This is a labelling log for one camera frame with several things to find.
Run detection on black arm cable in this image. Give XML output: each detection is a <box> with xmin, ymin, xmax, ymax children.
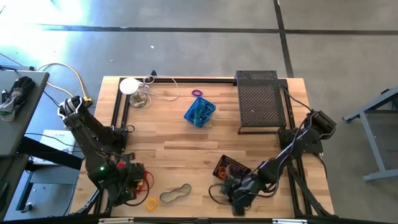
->
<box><xmin>279</xmin><ymin>83</ymin><xmax>313</xmax><ymax>112</ymax></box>

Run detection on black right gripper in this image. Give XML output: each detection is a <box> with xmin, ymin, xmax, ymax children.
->
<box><xmin>219</xmin><ymin>179</ymin><xmax>261</xmax><ymax>217</ymax></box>

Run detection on grey metal table frame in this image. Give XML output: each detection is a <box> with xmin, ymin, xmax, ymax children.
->
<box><xmin>343</xmin><ymin>86</ymin><xmax>398</xmax><ymax>184</ymax></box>

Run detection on orange spiral coil bracelet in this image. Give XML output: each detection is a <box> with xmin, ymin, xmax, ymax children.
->
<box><xmin>146</xmin><ymin>197</ymin><xmax>159</xmax><ymax>211</ymax></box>

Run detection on black side table beam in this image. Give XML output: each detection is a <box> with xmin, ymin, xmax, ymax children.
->
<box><xmin>17</xmin><ymin>136</ymin><xmax>84</xmax><ymax>171</ymax></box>

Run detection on white flat box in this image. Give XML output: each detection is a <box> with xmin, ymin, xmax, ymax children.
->
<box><xmin>32</xmin><ymin>129</ymin><xmax>77</xmax><ymax>165</ymax></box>

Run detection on black perforated metal shelf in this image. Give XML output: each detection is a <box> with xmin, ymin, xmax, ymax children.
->
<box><xmin>233</xmin><ymin>70</ymin><xmax>287</xmax><ymax>135</ymax></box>

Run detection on white cable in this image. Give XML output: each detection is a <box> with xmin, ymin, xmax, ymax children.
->
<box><xmin>136</xmin><ymin>74</ymin><xmax>180</xmax><ymax>106</ymax></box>

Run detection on grey side table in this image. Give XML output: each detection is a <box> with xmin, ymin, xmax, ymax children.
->
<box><xmin>0</xmin><ymin>70</ymin><xmax>50</xmax><ymax>158</ymax></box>

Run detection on silver metal bracket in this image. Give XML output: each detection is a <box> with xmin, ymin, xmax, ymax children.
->
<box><xmin>98</xmin><ymin>217</ymin><xmax>134</xmax><ymax>224</ymax></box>
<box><xmin>272</xmin><ymin>218</ymin><xmax>308</xmax><ymax>224</ymax></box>

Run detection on black grey work gloves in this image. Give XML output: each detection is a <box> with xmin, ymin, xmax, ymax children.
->
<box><xmin>0</xmin><ymin>76</ymin><xmax>36</xmax><ymax>122</ymax></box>

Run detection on white disc metal stand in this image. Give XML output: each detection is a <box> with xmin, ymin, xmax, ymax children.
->
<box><xmin>119</xmin><ymin>77</ymin><xmax>147</xmax><ymax>108</ymax></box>

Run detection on blue plastic basket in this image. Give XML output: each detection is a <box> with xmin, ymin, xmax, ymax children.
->
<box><xmin>183</xmin><ymin>96</ymin><xmax>216</xmax><ymax>129</ymax></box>

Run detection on black plastic basket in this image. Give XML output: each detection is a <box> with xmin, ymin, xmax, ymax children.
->
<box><xmin>213</xmin><ymin>154</ymin><xmax>252</xmax><ymax>181</ymax></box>

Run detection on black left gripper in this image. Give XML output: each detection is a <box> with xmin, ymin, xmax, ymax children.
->
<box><xmin>107</xmin><ymin>163</ymin><xmax>147</xmax><ymax>206</ymax></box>

